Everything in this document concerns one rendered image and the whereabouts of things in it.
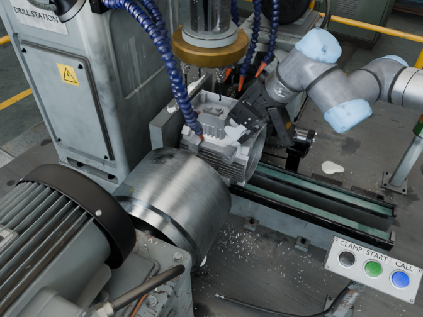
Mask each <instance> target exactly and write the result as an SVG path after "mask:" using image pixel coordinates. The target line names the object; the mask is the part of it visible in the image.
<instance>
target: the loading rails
mask: <svg viewBox="0 0 423 317"><path fill-rule="evenodd" d="M227 187H228V189H229V191H230V195H231V198H232V207H231V210H230V212H229V213H232V214H234V215H237V216H240V217H242V218H245V219H246V220H245V222H244V228H247V229H249V230H252V231H256V230H257V227H258V225H259V224H260V225H263V226H265V227H268V228H270V229H273V230H276V231H278V232H281V233H284V234H285V235H289V236H292V237H293V238H296V242H295V245H294V247H295V248H297V249H300V250H303V251H304V252H308V248H309V246H310V244H312V245H315V246H316V247H319V248H323V249H324V250H328V247H329V244H330V241H331V238H332V236H333V235H335V236H338V237H340V238H343V239H345V240H348V241H350V242H353V243H357V244H359V245H362V246H364V247H367V248H370V249H372V250H375V251H377V252H380V253H384V254H386V255H388V253H389V252H390V250H391V249H392V248H393V246H394V244H395V234H396V233H395V232H393V231H392V232H391V233H390V234H389V233H387V231H388V229H389V227H390V226H391V224H392V223H393V222H394V220H395V218H396V217H397V214H398V205H396V204H392V203H389V202H386V201H383V200H381V199H377V198H375V197H371V196H368V195H365V194H361V193H359V192H356V191H352V190H350V189H346V188H344V187H341V186H337V185H335V184H331V183H329V182H325V181H321V180H319V179H316V178H313V177H310V176H307V175H304V174H301V173H298V172H295V171H292V170H288V169H285V168H282V167H279V166H277V165H273V164H270V163H267V162H264V161H262V160H260V161H258V164H257V167H256V169H255V171H254V173H253V175H252V177H251V178H250V180H249V181H248V183H247V184H246V185H245V187H242V186H240V185H237V182H236V184H235V185H233V184H231V185H230V187H229V186H227Z"/></svg>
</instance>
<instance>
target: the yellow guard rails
mask: <svg viewBox="0 0 423 317"><path fill-rule="evenodd" d="M330 20H331V21H335V22H339V23H344V24H347V25H351V26H357V27H360V28H364V29H367V30H373V31H377V32H380V33H385V34H388V35H393V36H398V37H401V38H406V39H409V40H414V41H417V42H422V43H423V36H419V35H414V34H410V33H406V32H402V31H397V30H393V29H389V28H384V27H381V26H376V25H371V24H368V23H363V22H360V21H354V20H351V19H347V18H341V17H338V16H333V15H332V16H331V19H330ZM10 41H11V40H10V38H9V35H7V36H4V37H2V38H0V45H2V44H4V43H7V42H10ZM422 67H423V49H422V51H421V53H420V55H419V58H418V59H417V61H416V63H415V66H414V68H417V69H422Z"/></svg>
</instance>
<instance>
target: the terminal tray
mask: <svg viewBox="0 0 423 317"><path fill-rule="evenodd" d="M202 92H205V93H202ZM219 99H220V98H219V94H215V93H212V92H208V91H204V90H201V91H200V92H199V93H198V94H197V95H196V96H195V97H194V98H193V99H192V100H191V101H190V102H191V105H192V108H193V111H200V112H201V113H200V114H199V115H198V118H197V121H199V122H200V123H201V125H202V128H203V134H204V135H205V134H207V136H209V135H211V137H212V138H213V137H214V136H215V139H217V138H219V140H222V139H223V140H224V138H225V135H226V132H225V130H224V128H225V127H226V126H229V125H230V119H231V117H230V116H228V115H227V114H228V113H229V112H230V111H231V109H232V108H233V107H234V106H235V105H236V104H237V103H238V102H239V101H238V100H236V99H232V98H230V97H226V96H222V97H221V101H219ZM233 101H236V102H235V103H234V102H233ZM222 115H223V116H224V117H221V116H222Z"/></svg>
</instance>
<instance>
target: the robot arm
mask: <svg viewBox="0 0 423 317"><path fill-rule="evenodd" d="M341 52H342V50H341V47H340V46H339V42H338V41H337V40H336V38H335V37H334V36H333V35H331V34H330V33H329V32H328V31H326V30H323V29H321V28H314V29H312V30H310V31H309V32H308V33H307V34H306V35H305V36H304V37H303V38H302V39H301V40H300V41H299V42H297V43H296V44H295V46H294V47H293V49H292V50H291V51H290V52H289V53H288V54H287V56H286V57H285V58H284V59H283V60H282V61H281V62H280V63H279V64H278V65H277V66H276V67H275V69H274V70H273V71H272V72H271V73H270V74H269V75H268V76H267V77H265V76H264V75H263V74H261V75H260V76H259V77H258V78H257V79H256V80H255V81H254V83H253V84H252V85H251V86H249V88H248V89H247V90H246V91H245V93H243V95H241V97H240V98H239V99H238V101H239V102H238V103H237V104H236V105H235V106H234V107H233V108H232V109H231V111H230V112H229V113H228V114H227V115H228V116H230V117H231V119H230V124H231V125H232V126H233V127H231V126H226V127H225V128H224V130H225V132H226V133H227V134H228V135H229V137H230V138H231V139H232V140H233V142H232V143H231V145H233V146H235V145H241V144H243V143H245V142H246V141H247V140H248V139H250V137H251V136H252V135H253V134H255V133H257V132H258V131H259V130H260V129H261V128H262V127H263V126H264V125H265V124H266V122H267V121H270V119H272V122H273V124H274V126H275V128H276V131H277V132H278V135H279V137H280V139H281V142H282V144H283V146H284V147H289V146H294V144H295V141H296V139H297V134H296V130H295V128H294V126H293V123H292V122H291V119H290V116H289V114H288V112H287V110H286V107H285V106H286V105H287V104H288V103H290V102H292V100H294V98H296V97H297V96H298V95H299V94H300V93H301V92H302V91H303V90H305V92H306V93H307V94H308V96H309V97H310V99H311V100H312V101H313V102H314V104H315V105H316V107H317V108H318V109H319V111H320V112H321V113H322V114H323V116H324V119H325V120H326V121H328V122H329V123H330V125H331V126H332V127H333V129H335V131H336V132H338V133H344V132H346V131H348V130H350V129H351V128H352V127H354V126H356V125H357V124H359V123H360V122H362V121H363V120H365V119H366V118H367V117H369V116H370V115H371V114H372V109H371V108H370V105H371V104H373V103H375V102H376V101H378V100H381V101H384V102H387V103H391V104H394V105H397V106H401V107H403V108H407V109H410V110H412V111H416V112H419V113H422V114H423V70H422V69H417V68H413V67H409V66H408V65H407V63H406V61H404V60H403V59H402V58H401V57H398V56H396V55H388V56H385V57H382V58H378V59H375V60H373V61H372V62H370V63H369V64H368V65H365V66H364V67H361V68H360V69H358V70H355V71H353V72H351V73H349V74H347V75H345V74H344V73H343V71H342V70H341V69H340V67H339V66H338V65H337V64H336V61H337V60H338V58H339V57H340V56H341Z"/></svg>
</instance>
